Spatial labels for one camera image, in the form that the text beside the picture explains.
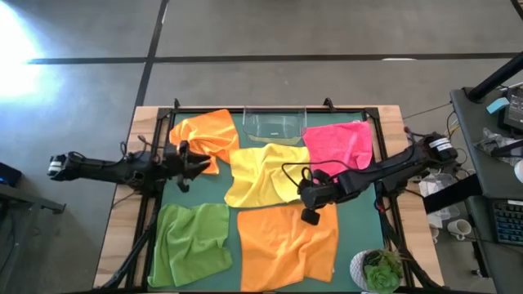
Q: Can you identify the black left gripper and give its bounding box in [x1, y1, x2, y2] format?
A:
[163, 140, 212, 180]

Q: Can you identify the deep orange microfiber towel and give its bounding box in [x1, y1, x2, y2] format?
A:
[169, 109, 241, 176]

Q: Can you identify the pink microfiber towel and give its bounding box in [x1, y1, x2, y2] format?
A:
[302, 120, 373, 179]

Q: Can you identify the yellow microfiber towel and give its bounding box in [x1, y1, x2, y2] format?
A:
[223, 142, 311, 208]

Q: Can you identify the light orange microfiber towel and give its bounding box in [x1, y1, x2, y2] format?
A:
[236, 203, 340, 292]

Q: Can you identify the green microfiber towel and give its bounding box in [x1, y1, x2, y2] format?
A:
[147, 203, 234, 288]

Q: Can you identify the green table mat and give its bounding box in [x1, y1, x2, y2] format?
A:
[146, 112, 387, 292]

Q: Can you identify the clear plastic bin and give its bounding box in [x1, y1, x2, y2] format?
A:
[242, 106, 307, 147]

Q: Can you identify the potted succulent in white pot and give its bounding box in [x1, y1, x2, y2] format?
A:
[349, 247, 405, 294]

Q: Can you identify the white plastic bag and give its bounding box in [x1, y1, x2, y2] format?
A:
[417, 170, 462, 221]

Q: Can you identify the black flat bar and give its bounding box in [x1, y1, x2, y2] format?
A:
[422, 174, 484, 214]

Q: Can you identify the white mug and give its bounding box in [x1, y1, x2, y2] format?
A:
[446, 218, 473, 242]

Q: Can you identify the grey side desk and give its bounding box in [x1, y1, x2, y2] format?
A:
[449, 87, 523, 201]

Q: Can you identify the dark keyboard desk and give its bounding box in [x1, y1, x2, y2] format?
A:
[465, 194, 523, 294]

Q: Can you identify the grey metal cart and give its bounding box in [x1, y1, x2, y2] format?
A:
[0, 183, 67, 294]

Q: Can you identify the clear plastic bag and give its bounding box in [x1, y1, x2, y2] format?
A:
[473, 127, 514, 158]

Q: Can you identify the black box with blue light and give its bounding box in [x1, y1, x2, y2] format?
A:
[0, 162, 24, 189]

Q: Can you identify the backlit black keyboard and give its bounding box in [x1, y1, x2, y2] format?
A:
[491, 198, 523, 247]

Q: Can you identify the light blue note pad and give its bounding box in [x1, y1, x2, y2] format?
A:
[485, 96, 511, 115]

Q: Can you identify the black desktop device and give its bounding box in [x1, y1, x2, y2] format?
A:
[497, 87, 523, 134]

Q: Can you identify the black monitor pole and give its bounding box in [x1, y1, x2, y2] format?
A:
[467, 51, 523, 104]

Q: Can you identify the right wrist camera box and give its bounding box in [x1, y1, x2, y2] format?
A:
[301, 207, 322, 226]

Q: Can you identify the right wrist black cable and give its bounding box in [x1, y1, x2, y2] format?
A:
[280, 159, 352, 193]

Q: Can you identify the black metal table frame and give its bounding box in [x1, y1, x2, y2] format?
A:
[100, 104, 446, 294]

